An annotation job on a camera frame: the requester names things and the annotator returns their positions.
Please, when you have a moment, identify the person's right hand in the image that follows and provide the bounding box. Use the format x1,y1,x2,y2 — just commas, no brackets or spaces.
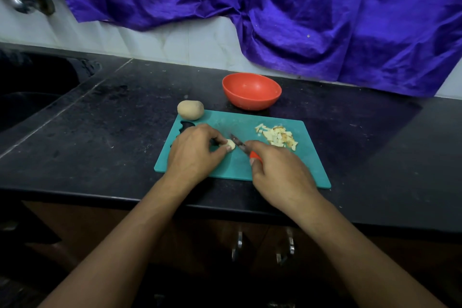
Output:
244,140,323,217

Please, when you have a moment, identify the person's left hand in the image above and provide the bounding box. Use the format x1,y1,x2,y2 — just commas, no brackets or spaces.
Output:
165,124,235,188

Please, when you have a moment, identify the teal plastic cutting board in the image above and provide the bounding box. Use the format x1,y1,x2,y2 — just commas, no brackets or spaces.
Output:
154,110,332,190

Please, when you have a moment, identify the pile of diced apple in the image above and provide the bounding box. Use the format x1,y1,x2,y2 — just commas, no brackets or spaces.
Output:
255,124,299,151

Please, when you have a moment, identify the whole brown potato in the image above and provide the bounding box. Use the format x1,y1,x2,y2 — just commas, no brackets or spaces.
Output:
177,100,205,121

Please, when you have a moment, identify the red-handled kitchen knife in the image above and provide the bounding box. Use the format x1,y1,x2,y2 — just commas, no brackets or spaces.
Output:
230,134,261,164

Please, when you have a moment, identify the orange bowl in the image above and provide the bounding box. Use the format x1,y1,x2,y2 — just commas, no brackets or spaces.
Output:
221,72,283,112

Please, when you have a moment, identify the person's right forearm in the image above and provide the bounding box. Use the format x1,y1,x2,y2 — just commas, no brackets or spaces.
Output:
295,197,447,308

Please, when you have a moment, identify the person's left forearm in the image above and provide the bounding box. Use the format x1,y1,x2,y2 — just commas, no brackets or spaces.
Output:
39,173,187,308

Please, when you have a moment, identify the dark kitchen sink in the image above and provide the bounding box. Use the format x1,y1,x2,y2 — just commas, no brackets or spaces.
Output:
0,51,103,133

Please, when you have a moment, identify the purple cloth curtain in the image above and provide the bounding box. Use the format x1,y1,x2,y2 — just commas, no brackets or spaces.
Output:
45,0,462,98

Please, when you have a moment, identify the metal cabinet handle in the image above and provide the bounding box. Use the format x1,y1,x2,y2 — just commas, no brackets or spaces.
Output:
276,228,295,266
231,229,245,263

